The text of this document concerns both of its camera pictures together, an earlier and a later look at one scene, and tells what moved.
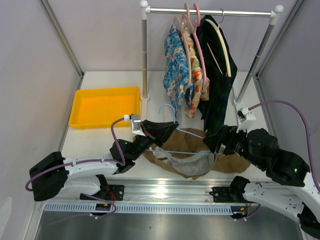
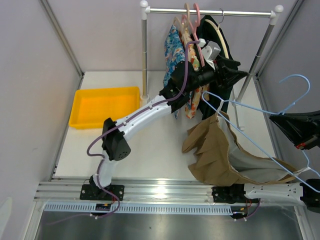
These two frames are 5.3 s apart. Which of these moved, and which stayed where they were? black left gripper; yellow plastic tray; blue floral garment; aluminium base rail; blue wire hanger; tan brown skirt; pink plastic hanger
Moved: black left gripper; blue wire hanger; tan brown skirt
Stayed: yellow plastic tray; pink plastic hanger; blue floral garment; aluminium base rail
